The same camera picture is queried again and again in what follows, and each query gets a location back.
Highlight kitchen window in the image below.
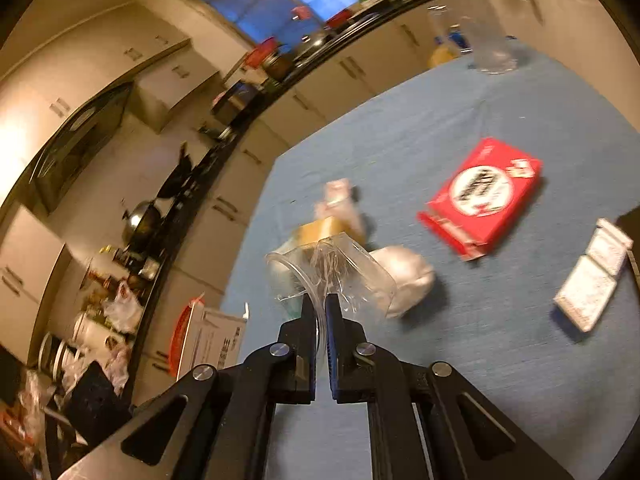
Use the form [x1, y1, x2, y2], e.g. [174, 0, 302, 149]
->
[155, 0, 396, 46]

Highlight stack of white dishes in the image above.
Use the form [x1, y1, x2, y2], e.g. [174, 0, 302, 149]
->
[37, 332, 86, 376]

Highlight beige kitchen wall cabinets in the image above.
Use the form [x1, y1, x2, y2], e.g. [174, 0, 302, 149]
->
[0, 5, 221, 201]

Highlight black textured appliance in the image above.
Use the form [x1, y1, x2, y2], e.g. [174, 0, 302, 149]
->
[65, 360, 131, 446]

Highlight red paper box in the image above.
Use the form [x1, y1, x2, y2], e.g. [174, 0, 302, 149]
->
[417, 136, 544, 262]

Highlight beige kitchen base cabinets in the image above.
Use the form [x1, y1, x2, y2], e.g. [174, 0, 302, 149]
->
[135, 0, 451, 406]

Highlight blue tablecloth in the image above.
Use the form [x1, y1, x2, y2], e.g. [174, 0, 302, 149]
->
[220, 50, 640, 480]

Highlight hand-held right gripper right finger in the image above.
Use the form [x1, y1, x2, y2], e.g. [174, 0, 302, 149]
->
[324, 294, 576, 480]

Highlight black countertop appliance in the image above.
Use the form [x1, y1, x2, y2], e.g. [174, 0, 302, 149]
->
[210, 82, 256, 126]

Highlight white cardboard box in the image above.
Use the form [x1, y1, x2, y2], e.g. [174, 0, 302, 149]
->
[170, 295, 251, 378]

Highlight brown tape roll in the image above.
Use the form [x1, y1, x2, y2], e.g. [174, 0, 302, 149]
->
[295, 216, 346, 248]

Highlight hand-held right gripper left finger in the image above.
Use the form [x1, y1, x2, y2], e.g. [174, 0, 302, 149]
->
[57, 294, 321, 480]

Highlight black range hood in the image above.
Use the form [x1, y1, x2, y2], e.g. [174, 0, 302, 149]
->
[30, 82, 136, 216]

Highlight pink white plastic wrapper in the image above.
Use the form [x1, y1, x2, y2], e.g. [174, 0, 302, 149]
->
[315, 179, 368, 241]

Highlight red plastic basin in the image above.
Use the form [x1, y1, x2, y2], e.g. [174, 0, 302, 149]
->
[245, 40, 281, 68]

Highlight wok with metal lid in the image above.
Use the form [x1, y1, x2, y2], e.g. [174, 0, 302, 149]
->
[122, 200, 166, 253]

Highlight black frying pan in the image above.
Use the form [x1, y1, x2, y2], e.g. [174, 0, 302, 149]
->
[157, 142, 201, 201]

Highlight white patterned paper carton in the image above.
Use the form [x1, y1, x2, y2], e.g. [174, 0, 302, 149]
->
[554, 217, 635, 333]

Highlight yellow plastic bag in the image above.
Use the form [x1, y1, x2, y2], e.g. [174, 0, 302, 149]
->
[429, 45, 458, 68]

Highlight white plastic bag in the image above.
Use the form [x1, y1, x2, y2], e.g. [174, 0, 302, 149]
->
[102, 282, 143, 333]

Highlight white electric pot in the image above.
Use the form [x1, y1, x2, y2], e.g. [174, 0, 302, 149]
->
[72, 310, 108, 351]

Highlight clear plastic cup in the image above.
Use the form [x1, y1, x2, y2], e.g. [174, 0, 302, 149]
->
[265, 232, 398, 321]

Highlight clear glass jar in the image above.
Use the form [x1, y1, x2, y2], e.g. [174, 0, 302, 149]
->
[427, 0, 521, 75]

